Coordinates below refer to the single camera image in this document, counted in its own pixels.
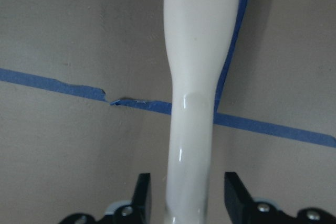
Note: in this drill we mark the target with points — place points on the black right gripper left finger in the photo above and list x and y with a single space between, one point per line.
136 210

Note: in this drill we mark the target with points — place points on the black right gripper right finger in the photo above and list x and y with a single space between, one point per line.
242 208

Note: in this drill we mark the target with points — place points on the beige hand brush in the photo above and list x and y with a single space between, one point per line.
197 35

